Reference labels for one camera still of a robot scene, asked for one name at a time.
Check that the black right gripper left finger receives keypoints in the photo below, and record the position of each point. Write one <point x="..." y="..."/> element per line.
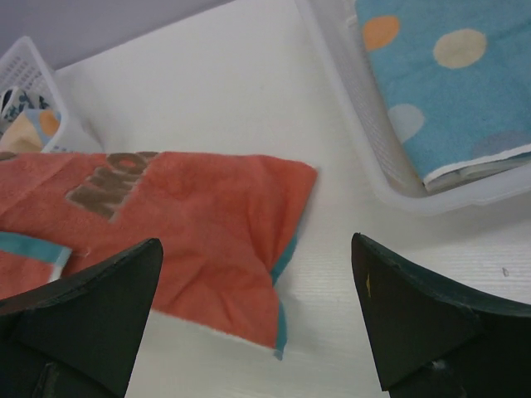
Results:
<point x="79" y="336"/>

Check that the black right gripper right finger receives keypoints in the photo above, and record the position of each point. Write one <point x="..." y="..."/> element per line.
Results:
<point x="431" y="336"/>

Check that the pastel orange dot towel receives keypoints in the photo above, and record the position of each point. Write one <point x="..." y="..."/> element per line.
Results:
<point x="31" y="131"/>

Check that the light blue polka dot towel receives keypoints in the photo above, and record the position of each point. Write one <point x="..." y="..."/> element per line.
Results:
<point x="455" y="79"/>

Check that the white basket with towels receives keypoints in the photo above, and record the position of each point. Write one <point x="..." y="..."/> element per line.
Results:
<point x="30" y="81"/>

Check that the small patterned towels in basket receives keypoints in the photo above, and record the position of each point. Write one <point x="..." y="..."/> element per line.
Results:
<point x="15" y="100"/>

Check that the white empty plastic basket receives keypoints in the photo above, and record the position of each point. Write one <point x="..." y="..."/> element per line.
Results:
<point x="332" y="26"/>

